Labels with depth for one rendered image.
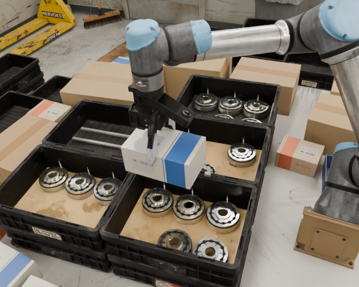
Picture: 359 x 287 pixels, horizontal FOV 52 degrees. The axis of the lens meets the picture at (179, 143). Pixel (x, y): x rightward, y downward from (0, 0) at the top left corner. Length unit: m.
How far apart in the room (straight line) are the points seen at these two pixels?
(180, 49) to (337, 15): 0.38
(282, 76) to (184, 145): 0.95
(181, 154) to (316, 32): 0.46
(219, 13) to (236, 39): 3.34
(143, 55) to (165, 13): 3.78
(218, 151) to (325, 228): 0.48
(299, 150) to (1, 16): 4.01
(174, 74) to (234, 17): 2.54
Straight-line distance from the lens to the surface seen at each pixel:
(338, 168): 1.20
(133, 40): 0.82
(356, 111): 1.05
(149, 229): 1.19
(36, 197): 1.39
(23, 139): 1.62
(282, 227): 1.37
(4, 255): 1.33
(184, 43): 0.85
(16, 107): 2.58
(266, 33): 1.07
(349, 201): 1.19
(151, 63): 0.84
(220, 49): 1.01
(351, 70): 1.03
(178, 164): 0.94
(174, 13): 4.55
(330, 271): 1.31
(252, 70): 1.86
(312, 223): 1.20
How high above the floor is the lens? 1.78
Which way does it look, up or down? 41 degrees down
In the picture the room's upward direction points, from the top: 4 degrees counter-clockwise
